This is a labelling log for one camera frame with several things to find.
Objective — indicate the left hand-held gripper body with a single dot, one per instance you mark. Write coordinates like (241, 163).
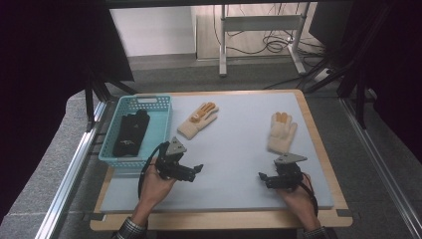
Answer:
(169, 166)

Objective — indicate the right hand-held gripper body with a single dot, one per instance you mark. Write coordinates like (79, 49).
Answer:
(291, 176)

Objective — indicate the cream knit glove orange fingertips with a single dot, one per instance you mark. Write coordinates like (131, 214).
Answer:
(281, 134)

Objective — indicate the cream knit glove orange palm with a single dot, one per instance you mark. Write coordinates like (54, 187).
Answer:
(194, 124)

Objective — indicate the turquoise plastic basket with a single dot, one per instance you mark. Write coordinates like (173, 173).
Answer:
(159, 122)

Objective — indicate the black glove white logo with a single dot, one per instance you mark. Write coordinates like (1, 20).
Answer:
(131, 132)

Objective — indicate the person's left hand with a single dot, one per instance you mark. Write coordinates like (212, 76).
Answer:
(154, 192)

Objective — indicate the person's right hand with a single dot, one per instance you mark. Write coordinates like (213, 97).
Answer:
(305, 205)

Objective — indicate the grey foam mat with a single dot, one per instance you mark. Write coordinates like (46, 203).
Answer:
(232, 149)

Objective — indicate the black metal stand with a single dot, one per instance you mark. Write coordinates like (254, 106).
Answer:
(361, 106)

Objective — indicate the black tripod stand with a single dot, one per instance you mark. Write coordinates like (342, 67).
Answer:
(89, 99)

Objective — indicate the white power strip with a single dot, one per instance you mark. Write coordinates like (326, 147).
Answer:
(321, 75)

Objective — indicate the black curtain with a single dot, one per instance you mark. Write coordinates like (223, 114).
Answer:
(394, 66)
(43, 66)

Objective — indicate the black table corner bracket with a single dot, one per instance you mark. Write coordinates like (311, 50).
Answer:
(345, 213)
(94, 217)

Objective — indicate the aluminium rail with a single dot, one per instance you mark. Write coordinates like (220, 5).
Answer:
(381, 166)
(66, 186)

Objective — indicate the white metal desk frame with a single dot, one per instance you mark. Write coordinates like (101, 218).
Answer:
(258, 23)

